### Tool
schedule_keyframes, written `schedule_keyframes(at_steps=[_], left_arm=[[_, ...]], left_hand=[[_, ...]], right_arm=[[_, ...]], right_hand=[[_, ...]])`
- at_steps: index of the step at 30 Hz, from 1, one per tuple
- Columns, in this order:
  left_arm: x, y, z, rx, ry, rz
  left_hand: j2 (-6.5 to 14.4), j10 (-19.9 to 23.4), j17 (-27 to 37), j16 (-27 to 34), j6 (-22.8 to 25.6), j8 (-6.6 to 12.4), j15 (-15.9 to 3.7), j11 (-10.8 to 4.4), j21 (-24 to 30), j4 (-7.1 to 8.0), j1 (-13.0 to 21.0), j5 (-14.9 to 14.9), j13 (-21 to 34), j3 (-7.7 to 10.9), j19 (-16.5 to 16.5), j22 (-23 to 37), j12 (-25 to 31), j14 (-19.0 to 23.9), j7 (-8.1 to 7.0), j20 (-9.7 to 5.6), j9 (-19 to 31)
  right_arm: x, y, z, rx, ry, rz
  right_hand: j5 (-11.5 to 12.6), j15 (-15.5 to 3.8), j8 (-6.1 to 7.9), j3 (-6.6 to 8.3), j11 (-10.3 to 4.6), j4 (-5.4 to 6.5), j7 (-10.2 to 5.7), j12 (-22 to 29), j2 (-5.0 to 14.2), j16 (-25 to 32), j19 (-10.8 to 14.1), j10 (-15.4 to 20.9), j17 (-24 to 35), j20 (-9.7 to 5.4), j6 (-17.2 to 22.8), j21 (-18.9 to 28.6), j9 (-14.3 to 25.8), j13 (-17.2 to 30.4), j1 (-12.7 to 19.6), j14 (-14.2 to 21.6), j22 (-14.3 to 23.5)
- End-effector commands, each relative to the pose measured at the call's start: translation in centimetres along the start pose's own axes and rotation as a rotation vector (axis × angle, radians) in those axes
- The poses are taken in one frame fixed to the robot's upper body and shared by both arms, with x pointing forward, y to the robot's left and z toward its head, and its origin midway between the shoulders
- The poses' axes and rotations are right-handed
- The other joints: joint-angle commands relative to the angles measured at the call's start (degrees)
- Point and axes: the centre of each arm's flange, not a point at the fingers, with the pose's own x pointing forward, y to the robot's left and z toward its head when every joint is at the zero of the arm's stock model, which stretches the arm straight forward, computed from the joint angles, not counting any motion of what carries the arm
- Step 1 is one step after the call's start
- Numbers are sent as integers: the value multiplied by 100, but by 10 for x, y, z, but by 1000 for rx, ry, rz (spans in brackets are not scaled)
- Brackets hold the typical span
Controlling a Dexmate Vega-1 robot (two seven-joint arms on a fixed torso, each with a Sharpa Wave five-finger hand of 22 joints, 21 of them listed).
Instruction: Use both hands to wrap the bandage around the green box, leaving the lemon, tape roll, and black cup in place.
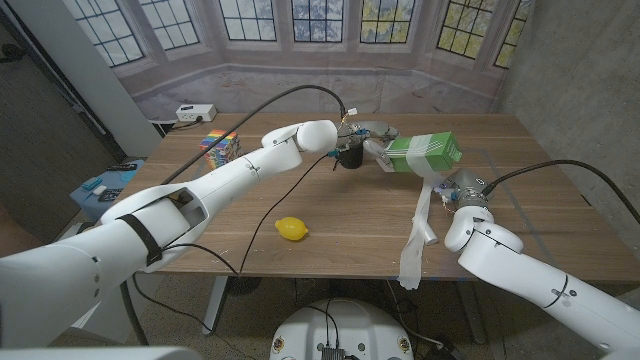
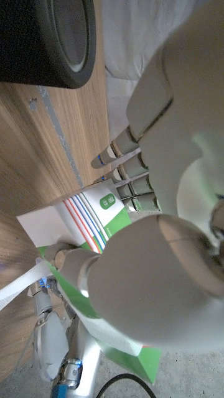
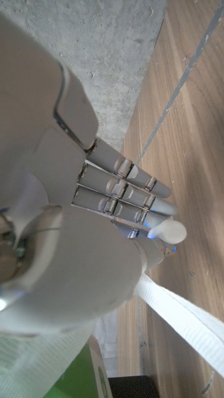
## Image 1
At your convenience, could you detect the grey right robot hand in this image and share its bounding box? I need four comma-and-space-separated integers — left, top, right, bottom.
433, 168, 494, 211

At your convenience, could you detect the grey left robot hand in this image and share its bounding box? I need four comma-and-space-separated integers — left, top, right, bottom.
337, 119, 401, 174

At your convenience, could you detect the green cardboard box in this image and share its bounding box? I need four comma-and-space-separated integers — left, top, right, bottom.
383, 131, 464, 174

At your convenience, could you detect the white gauze bandage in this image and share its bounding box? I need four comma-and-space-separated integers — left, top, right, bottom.
397, 133, 451, 291

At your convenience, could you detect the black cup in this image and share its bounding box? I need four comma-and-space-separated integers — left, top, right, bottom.
337, 139, 365, 170

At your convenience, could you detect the yellow lemon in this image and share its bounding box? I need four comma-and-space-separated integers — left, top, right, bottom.
274, 216, 310, 242

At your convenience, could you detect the rainbow striped box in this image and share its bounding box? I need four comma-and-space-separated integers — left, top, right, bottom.
198, 129, 241, 171

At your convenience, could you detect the printed window backdrop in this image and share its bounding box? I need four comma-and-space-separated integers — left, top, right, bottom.
59, 0, 536, 115

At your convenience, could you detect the metal table leg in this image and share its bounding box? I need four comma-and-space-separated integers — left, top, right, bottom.
454, 279, 487, 345
201, 276, 229, 337

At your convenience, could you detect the white power strip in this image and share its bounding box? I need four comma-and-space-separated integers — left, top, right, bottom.
174, 103, 218, 123

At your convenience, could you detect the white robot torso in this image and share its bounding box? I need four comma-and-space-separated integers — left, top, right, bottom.
268, 298, 415, 360

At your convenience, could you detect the white pillar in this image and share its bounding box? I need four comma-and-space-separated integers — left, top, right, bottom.
7, 0, 164, 146

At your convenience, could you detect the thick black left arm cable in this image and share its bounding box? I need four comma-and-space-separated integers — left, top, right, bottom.
159, 83, 349, 185

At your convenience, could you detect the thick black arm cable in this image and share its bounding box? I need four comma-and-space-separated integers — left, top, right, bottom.
481, 158, 640, 225
159, 83, 349, 185

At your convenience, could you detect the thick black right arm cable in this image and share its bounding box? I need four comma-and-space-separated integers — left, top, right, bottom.
481, 158, 640, 225

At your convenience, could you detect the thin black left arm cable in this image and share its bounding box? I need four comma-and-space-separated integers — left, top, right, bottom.
129, 152, 331, 346

